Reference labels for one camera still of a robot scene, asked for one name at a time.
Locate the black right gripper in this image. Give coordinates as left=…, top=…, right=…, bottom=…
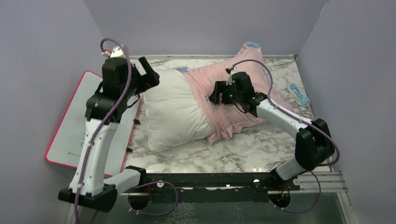
left=210, top=83, right=242, bottom=106

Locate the white pillow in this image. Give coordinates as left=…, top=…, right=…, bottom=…
left=143, top=70, right=212, bottom=153

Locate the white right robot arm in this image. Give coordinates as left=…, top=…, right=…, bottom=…
left=209, top=72, right=335, bottom=190

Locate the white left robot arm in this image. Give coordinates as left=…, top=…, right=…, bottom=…
left=58, top=57, right=160, bottom=212

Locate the blue plastic object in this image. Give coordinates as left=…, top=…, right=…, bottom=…
left=287, top=83, right=311, bottom=107

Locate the pink-framed whiteboard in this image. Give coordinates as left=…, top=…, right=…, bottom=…
left=44, top=70, right=141, bottom=176

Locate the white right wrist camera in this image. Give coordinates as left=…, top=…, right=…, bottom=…
left=226, top=67, right=234, bottom=85

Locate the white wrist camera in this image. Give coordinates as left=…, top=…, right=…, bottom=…
left=226, top=67, right=234, bottom=85
left=101, top=47, right=126, bottom=58

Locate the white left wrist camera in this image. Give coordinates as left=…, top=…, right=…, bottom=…
left=101, top=47, right=126, bottom=58

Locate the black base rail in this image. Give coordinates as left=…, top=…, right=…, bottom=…
left=124, top=173, right=300, bottom=203

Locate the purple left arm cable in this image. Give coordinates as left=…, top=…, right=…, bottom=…
left=73, top=37, right=179, bottom=224

